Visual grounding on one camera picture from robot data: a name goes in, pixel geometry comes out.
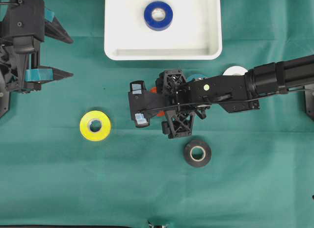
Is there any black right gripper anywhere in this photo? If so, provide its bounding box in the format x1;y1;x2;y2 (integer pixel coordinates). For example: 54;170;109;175
0;7;74;93

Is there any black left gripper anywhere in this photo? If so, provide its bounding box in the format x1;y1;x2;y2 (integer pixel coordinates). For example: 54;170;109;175
156;70;195;139

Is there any red tape roll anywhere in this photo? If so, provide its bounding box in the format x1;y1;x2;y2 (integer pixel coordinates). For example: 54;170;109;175
150;87;165;117

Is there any blue tape roll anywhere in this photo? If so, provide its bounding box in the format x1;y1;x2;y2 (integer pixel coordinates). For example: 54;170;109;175
144;1;173;31

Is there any black tape roll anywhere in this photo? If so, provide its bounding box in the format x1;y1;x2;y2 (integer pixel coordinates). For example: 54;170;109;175
183;138;212;168

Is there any teal tape roll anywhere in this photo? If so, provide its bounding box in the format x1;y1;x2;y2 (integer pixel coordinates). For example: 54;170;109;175
187;74;207;82

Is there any white tape roll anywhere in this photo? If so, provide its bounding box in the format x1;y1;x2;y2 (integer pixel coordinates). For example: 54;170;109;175
223;66;248;76

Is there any white plastic case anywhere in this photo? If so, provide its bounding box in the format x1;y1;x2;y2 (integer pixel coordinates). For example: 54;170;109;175
104;0;222;61

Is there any yellow tape roll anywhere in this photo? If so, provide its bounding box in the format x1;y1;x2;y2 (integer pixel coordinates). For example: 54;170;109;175
79;110;112;142

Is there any green table cloth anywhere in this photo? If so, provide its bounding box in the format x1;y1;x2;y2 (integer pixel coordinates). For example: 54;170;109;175
0;0;314;228

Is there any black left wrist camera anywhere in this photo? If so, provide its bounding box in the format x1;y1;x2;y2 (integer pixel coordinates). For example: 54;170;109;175
128;80;169;128

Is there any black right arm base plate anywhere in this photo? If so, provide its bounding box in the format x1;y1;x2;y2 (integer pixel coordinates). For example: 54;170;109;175
0;90;10;118

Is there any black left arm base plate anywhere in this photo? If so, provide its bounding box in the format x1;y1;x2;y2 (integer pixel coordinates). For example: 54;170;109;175
304;84;314;121

